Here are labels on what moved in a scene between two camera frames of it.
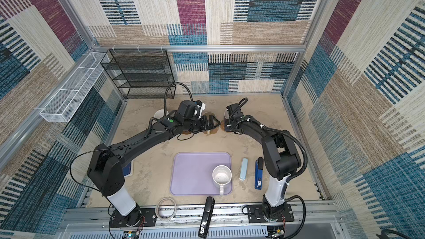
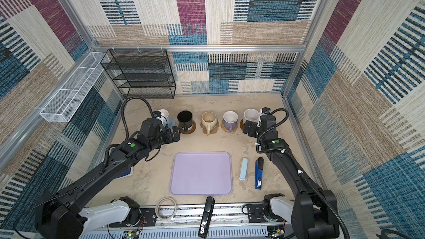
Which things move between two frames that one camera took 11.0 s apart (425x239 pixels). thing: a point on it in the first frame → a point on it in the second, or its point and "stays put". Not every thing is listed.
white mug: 222,175 → 251,114
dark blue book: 128,170 stays put
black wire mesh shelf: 141,73 stays put
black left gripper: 204,125 → 170,139
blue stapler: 258,173 stays put
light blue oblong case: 243,175 stays put
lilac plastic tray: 191,173 stays put
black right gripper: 227,128 → 253,126
